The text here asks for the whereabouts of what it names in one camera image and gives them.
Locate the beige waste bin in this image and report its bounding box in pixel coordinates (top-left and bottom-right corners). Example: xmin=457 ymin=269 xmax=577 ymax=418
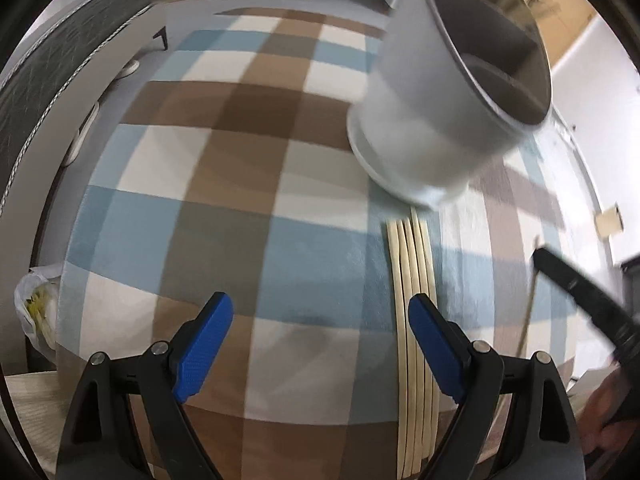
xmin=596 ymin=205 xmax=623 ymax=241

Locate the wooden door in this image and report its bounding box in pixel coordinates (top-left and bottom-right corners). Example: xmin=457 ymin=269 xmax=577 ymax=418
xmin=517 ymin=0 xmax=598 ymax=66

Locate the bundle of wooden chopsticks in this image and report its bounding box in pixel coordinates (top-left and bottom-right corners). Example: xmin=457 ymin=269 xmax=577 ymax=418
xmin=386 ymin=206 xmax=442 ymax=480

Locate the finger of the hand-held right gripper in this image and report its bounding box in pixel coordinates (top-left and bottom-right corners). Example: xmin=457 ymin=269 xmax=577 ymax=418
xmin=531 ymin=245 xmax=640 ymax=347

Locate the grey quilted bed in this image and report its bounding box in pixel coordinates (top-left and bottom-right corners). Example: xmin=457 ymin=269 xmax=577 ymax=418
xmin=0 ymin=0 xmax=171 ymax=271

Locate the plaid tablecloth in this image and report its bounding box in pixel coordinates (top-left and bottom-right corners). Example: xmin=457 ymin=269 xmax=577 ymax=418
xmin=55 ymin=6 xmax=581 ymax=480

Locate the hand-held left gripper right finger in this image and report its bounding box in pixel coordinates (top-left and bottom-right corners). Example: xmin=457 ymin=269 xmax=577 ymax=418
xmin=407 ymin=294 xmax=586 ymax=480

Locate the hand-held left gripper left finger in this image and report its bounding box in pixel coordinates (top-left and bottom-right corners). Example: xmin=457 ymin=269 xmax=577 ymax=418
xmin=56 ymin=291 xmax=234 ymax=480

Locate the grey white utensil holder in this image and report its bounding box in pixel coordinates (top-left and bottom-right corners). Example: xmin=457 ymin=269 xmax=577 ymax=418
xmin=346 ymin=0 xmax=553 ymax=211

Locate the single wooden chopstick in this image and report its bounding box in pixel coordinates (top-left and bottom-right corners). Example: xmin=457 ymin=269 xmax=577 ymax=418
xmin=519 ymin=247 xmax=542 ymax=353

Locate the person's right hand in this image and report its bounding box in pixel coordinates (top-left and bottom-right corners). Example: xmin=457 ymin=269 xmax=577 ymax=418
xmin=582 ymin=367 xmax=630 ymax=456

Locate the white plastic bag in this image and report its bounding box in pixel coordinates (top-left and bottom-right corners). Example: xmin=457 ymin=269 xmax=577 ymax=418
xmin=14 ymin=262 xmax=63 ymax=361

